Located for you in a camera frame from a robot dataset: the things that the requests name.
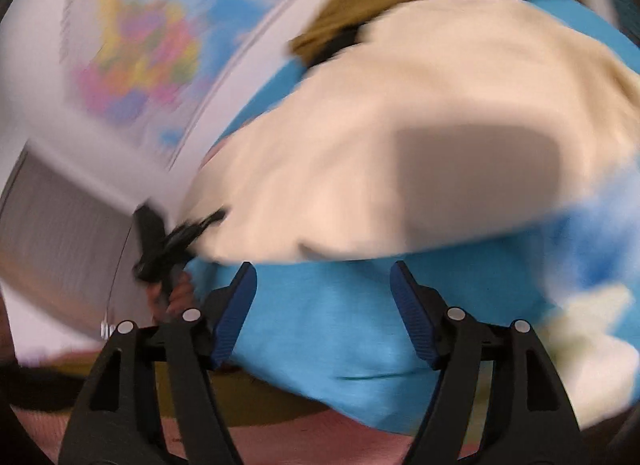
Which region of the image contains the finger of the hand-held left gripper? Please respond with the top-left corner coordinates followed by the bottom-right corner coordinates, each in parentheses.
top-left (170, 208), bottom-right (228, 248)

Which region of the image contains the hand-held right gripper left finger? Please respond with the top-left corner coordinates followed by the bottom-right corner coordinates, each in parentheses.
top-left (57, 261), bottom-right (258, 465)

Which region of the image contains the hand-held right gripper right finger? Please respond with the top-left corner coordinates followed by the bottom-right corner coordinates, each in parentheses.
top-left (389, 260), bottom-right (583, 465)

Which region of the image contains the cream button shirt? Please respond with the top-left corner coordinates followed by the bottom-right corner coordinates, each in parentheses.
top-left (180, 0), bottom-right (640, 266)

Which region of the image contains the person's left hand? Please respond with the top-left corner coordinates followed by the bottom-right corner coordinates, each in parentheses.
top-left (147, 270), bottom-right (201, 328)

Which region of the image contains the pink garment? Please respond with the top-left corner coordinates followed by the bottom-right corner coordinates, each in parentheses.
top-left (200, 140), bottom-right (231, 171)

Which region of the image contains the blue bed sheet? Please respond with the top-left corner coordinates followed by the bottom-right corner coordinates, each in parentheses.
top-left (185, 0), bottom-right (640, 436)

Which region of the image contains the brown bed base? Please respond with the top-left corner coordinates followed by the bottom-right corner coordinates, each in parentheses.
top-left (50, 345), bottom-right (333, 427)

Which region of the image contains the pink floor mat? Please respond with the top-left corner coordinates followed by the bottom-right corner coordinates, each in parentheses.
top-left (10, 407), bottom-right (481, 465)

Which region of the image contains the dark cloth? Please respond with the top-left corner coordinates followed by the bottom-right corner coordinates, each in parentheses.
top-left (0, 360), bottom-right (83, 414)

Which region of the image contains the colourful wall map poster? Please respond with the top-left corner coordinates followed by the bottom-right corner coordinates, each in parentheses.
top-left (60, 0), bottom-right (321, 166)

